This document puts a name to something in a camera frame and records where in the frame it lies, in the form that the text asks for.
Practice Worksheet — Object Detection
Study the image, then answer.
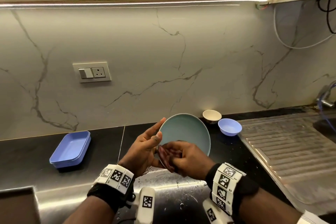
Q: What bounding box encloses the person's left hand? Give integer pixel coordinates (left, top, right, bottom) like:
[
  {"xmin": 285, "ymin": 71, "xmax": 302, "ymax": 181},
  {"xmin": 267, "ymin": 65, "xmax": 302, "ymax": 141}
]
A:
[{"xmin": 118, "ymin": 117, "xmax": 166, "ymax": 179}]

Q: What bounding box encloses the person's right hand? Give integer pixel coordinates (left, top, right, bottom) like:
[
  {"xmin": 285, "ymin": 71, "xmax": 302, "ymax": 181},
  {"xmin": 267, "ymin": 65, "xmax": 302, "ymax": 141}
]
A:
[{"xmin": 157, "ymin": 141, "xmax": 216, "ymax": 181}]

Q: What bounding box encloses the red checkered cloth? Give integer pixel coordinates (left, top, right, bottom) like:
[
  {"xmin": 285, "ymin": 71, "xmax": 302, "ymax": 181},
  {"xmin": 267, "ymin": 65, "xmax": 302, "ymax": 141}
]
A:
[{"xmin": 157, "ymin": 140, "xmax": 184, "ymax": 173}]

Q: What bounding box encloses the teal bowl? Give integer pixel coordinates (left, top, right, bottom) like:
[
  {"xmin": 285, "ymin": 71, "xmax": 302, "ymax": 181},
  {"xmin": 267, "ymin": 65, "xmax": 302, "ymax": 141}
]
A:
[{"xmin": 156, "ymin": 113, "xmax": 211, "ymax": 169}]

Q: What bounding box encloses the small cream bowl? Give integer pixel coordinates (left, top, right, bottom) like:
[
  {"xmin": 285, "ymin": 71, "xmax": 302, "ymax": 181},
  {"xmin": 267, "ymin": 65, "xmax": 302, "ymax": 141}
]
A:
[{"xmin": 202, "ymin": 110, "xmax": 222, "ymax": 125}]

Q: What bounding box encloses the small blue bowl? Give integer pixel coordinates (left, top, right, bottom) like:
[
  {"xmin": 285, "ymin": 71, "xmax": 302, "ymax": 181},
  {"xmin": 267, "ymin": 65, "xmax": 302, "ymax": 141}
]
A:
[{"xmin": 218, "ymin": 118, "xmax": 243, "ymax": 137}]

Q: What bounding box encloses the person's right forearm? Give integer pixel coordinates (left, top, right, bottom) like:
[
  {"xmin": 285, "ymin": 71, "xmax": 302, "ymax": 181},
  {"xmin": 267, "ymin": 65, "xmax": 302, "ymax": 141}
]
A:
[{"xmin": 239, "ymin": 188, "xmax": 302, "ymax": 224}]

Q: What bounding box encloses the person's left forearm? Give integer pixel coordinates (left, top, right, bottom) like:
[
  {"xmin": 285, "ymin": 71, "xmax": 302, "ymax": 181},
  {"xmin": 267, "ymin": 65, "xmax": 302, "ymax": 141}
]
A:
[{"xmin": 63, "ymin": 196, "xmax": 115, "ymax": 224}]

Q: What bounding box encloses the right wrist marker band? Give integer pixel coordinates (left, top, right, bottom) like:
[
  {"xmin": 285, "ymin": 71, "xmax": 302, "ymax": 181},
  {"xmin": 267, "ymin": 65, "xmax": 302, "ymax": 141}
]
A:
[{"xmin": 205, "ymin": 162, "xmax": 259, "ymax": 216}]

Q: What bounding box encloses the blue rectangular tray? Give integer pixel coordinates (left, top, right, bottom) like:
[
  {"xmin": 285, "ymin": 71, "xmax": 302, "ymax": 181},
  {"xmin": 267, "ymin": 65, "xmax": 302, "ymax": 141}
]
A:
[{"xmin": 49, "ymin": 131, "xmax": 92, "ymax": 169}]

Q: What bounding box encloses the steel sink with drainboard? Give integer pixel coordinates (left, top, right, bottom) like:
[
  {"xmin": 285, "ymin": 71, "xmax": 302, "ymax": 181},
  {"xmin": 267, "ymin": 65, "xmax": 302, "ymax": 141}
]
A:
[{"xmin": 237, "ymin": 111, "xmax": 336, "ymax": 216}]

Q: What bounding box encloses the striped shirt sleeve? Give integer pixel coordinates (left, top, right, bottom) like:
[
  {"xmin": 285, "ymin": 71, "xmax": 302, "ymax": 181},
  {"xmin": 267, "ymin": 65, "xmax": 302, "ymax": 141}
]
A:
[{"xmin": 296, "ymin": 210, "xmax": 329, "ymax": 224}]

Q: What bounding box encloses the steel faucet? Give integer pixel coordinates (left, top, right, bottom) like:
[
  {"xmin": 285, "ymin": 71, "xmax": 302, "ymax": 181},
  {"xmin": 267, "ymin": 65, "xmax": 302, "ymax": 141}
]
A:
[{"xmin": 316, "ymin": 80, "xmax": 336, "ymax": 109}]

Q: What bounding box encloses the LED light strip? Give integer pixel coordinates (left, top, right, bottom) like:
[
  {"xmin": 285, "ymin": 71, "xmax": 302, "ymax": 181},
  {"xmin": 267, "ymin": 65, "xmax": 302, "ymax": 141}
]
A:
[{"xmin": 0, "ymin": 0, "xmax": 271, "ymax": 9}]

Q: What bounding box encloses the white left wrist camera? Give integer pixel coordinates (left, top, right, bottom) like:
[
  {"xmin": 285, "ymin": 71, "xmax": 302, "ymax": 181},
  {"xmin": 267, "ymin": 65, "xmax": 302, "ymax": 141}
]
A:
[{"xmin": 134, "ymin": 186, "xmax": 156, "ymax": 224}]

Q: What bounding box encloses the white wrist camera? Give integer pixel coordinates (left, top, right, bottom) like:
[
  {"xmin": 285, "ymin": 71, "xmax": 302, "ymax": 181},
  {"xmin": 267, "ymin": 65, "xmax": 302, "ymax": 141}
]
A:
[
  {"xmin": 134, "ymin": 186, "xmax": 156, "ymax": 224},
  {"xmin": 202, "ymin": 197, "xmax": 234, "ymax": 224}
]

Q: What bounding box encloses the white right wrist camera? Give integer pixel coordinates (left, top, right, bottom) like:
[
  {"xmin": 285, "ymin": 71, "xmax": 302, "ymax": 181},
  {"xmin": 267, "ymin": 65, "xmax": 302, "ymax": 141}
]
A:
[{"xmin": 202, "ymin": 197, "xmax": 234, "ymax": 224}]

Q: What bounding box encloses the white wall switch socket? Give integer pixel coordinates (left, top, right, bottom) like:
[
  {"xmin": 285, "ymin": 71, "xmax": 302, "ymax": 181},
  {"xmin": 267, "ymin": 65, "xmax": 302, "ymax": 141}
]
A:
[{"xmin": 72, "ymin": 61, "xmax": 112, "ymax": 84}]

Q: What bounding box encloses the blue hose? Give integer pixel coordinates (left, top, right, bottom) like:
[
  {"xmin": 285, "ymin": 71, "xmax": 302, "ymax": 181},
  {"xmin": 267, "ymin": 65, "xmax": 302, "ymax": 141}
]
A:
[{"xmin": 317, "ymin": 82, "xmax": 336, "ymax": 132}]

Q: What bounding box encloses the white cable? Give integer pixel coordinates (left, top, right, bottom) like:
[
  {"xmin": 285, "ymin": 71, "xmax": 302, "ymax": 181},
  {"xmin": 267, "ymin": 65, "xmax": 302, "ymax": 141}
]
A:
[{"xmin": 273, "ymin": 5, "xmax": 336, "ymax": 50}]

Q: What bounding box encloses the black cable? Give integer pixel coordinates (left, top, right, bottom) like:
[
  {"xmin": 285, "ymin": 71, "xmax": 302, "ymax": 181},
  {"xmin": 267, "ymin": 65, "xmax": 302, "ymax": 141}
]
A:
[{"xmin": 317, "ymin": 0, "xmax": 336, "ymax": 35}]

